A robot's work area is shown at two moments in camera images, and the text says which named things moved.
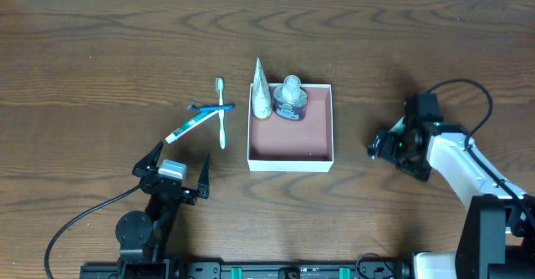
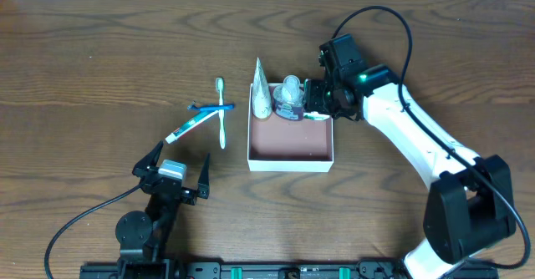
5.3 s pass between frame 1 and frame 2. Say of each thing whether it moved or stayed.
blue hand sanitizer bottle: stayed
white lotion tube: stayed
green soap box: moved
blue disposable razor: stayed
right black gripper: moved
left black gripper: stayed
